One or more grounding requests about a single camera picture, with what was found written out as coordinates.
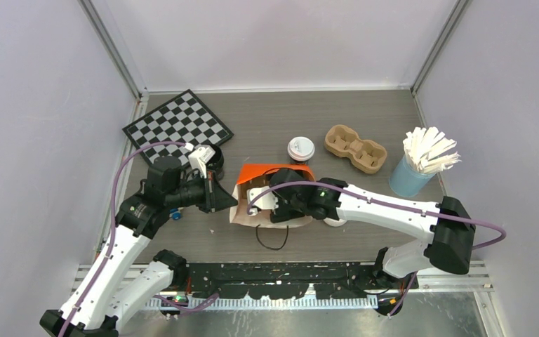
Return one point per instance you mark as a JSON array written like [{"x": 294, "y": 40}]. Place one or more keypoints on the white lid stack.
[{"x": 334, "y": 223}]

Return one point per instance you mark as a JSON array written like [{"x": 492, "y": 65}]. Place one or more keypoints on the cardboard cup carrier tray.
[{"x": 366, "y": 155}]

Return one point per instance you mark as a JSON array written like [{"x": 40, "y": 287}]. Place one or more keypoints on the white plastic cup lid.
[{"x": 300, "y": 148}]

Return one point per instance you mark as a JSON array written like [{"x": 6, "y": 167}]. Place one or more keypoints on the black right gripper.
[{"x": 284, "y": 211}]

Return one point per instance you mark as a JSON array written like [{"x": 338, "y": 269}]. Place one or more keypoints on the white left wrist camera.
[{"x": 199, "y": 157}]

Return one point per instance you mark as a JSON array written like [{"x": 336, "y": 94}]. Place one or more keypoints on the black cup stack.
[{"x": 216, "y": 162}]

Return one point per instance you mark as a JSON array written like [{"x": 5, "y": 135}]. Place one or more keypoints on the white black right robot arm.
[{"x": 443, "y": 237}]

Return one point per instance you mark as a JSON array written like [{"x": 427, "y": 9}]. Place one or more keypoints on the orange paper bag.
[{"x": 258, "y": 175}]

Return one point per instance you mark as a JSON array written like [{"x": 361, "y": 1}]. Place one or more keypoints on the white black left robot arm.
[{"x": 99, "y": 307}]

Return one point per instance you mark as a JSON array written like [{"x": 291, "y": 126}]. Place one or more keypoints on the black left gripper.
[{"x": 217, "y": 197}]

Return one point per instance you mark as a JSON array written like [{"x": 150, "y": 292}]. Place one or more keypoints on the blue cup holder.
[{"x": 405, "y": 181}]

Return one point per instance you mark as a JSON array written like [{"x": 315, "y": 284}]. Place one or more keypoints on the dark translucent coffee cup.
[{"x": 300, "y": 162}]

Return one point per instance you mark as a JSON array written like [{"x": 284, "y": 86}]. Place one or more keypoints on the blue red toy car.
[{"x": 175, "y": 214}]

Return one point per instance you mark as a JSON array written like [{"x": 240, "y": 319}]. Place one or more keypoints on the black white chessboard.
[{"x": 184, "y": 119}]

